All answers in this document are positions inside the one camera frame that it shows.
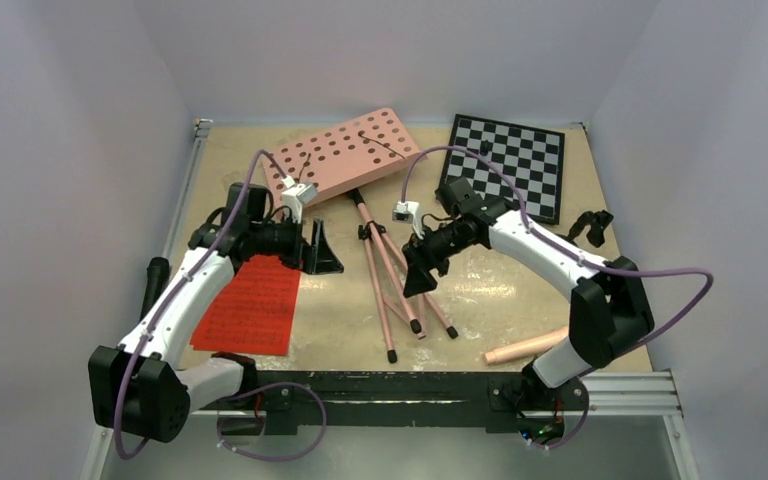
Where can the black microphone desk stand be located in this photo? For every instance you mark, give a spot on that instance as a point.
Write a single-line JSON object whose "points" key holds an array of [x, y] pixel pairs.
{"points": [[596, 223]]}

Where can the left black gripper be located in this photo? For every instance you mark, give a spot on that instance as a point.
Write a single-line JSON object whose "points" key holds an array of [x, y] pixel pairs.
{"points": [[315, 257]]}

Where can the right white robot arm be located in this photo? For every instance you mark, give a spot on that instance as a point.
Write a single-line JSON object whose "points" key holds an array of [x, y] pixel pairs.
{"points": [[609, 309]]}

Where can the pink tripod music stand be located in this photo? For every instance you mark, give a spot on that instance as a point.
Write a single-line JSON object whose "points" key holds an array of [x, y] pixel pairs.
{"points": [[339, 160]]}

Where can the black white checkerboard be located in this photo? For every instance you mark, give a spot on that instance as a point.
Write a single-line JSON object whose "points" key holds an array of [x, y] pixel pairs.
{"points": [[531, 157]]}

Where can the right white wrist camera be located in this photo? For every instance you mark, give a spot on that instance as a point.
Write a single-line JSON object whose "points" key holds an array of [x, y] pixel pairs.
{"points": [[409, 212]]}

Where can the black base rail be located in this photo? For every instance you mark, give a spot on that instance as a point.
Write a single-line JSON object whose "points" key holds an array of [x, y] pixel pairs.
{"points": [[496, 402]]}

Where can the black microphone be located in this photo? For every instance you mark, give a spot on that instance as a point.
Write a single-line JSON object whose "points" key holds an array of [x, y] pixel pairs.
{"points": [[157, 276]]}

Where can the black chess piece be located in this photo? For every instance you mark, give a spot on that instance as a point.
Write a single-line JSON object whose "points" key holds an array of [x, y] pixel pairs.
{"points": [[485, 147]]}

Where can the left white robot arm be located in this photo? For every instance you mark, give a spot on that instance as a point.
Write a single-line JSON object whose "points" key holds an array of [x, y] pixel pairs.
{"points": [[136, 386]]}

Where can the red sheet music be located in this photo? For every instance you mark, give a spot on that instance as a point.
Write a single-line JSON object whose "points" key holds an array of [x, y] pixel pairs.
{"points": [[254, 313], [193, 344]]}

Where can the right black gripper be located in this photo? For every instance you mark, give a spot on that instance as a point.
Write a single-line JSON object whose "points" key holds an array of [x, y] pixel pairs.
{"points": [[421, 259]]}

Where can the aluminium table frame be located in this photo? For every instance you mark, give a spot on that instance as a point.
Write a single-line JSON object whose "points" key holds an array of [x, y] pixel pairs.
{"points": [[136, 387]]}

